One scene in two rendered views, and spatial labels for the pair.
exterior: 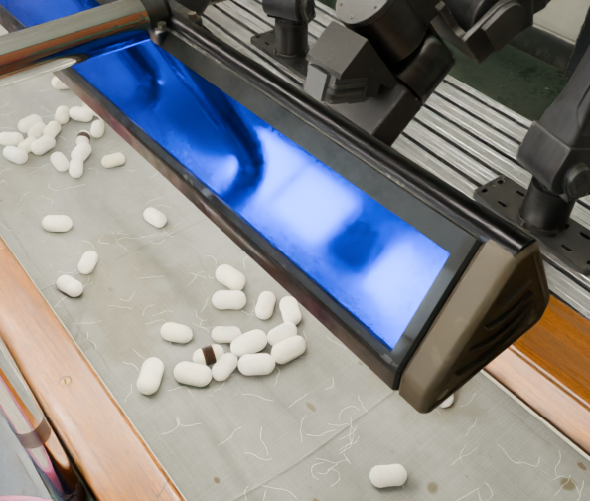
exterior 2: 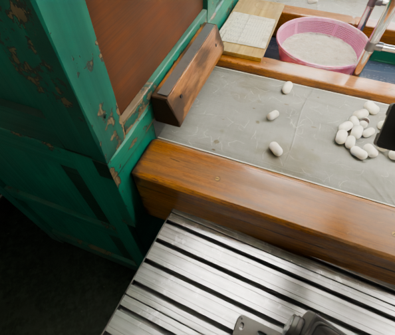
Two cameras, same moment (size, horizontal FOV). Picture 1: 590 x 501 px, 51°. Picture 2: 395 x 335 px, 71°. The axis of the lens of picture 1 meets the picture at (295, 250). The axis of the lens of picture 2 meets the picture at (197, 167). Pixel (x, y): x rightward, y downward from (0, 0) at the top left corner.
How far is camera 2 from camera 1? 0.74 m
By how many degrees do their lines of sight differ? 77
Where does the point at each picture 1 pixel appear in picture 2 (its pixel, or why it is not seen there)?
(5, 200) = not seen: outside the picture
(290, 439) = (309, 115)
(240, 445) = (321, 107)
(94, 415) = (368, 86)
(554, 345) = (243, 181)
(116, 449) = (350, 82)
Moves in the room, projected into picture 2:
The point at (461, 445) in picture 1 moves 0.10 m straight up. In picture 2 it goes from (256, 137) to (264, 104)
